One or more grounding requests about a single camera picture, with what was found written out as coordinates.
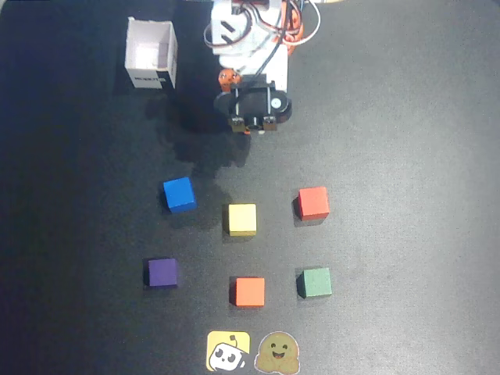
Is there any purple cube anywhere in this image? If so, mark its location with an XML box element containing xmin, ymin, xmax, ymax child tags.
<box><xmin>143</xmin><ymin>257</ymin><xmax>180</xmax><ymax>289</ymax></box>

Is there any black webcam cable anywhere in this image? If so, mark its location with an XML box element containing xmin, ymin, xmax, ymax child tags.
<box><xmin>240</xmin><ymin>34</ymin><xmax>286</xmax><ymax>89</ymax></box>

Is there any red cube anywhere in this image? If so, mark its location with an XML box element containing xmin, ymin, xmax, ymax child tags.
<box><xmin>293</xmin><ymin>186</ymin><xmax>330</xmax><ymax>222</ymax></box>

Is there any black table mat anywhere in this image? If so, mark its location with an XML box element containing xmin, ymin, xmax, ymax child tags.
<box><xmin>0</xmin><ymin>0</ymin><xmax>500</xmax><ymax>375</ymax></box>

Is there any black webcam on gripper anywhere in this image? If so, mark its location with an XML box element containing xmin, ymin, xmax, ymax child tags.
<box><xmin>213</xmin><ymin>80</ymin><xmax>293</xmax><ymax>134</ymax></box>

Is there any yellow cube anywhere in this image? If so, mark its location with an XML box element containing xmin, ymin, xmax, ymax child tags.
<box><xmin>222</xmin><ymin>202</ymin><xmax>258</xmax><ymax>238</ymax></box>

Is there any white open cardboard box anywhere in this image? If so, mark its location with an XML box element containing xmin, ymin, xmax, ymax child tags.
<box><xmin>123</xmin><ymin>16</ymin><xmax>179</xmax><ymax>90</ymax></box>

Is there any white red servo wire bundle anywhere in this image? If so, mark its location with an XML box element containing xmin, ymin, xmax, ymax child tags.
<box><xmin>273</xmin><ymin>0</ymin><xmax>322</xmax><ymax>46</ymax></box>

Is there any blue cube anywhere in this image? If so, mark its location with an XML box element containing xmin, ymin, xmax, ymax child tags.
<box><xmin>162</xmin><ymin>176</ymin><xmax>198</xmax><ymax>215</ymax></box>

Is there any smiling hugging face sticker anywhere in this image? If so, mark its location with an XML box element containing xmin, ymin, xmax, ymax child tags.
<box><xmin>254</xmin><ymin>330</ymin><xmax>302</xmax><ymax>374</ymax></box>

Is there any green cube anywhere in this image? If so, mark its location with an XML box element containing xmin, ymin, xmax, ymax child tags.
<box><xmin>296</xmin><ymin>267</ymin><xmax>333</xmax><ymax>300</ymax></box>

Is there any yellow robot face sticker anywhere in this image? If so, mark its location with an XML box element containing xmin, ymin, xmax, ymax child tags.
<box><xmin>205</xmin><ymin>330</ymin><xmax>252</xmax><ymax>373</ymax></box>

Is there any orange cube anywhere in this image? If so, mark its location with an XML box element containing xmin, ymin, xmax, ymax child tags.
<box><xmin>229</xmin><ymin>277</ymin><xmax>266</xmax><ymax>308</ymax></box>

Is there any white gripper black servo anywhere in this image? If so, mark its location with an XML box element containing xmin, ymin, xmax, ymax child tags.
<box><xmin>217</xmin><ymin>47</ymin><xmax>290</xmax><ymax>95</ymax></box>

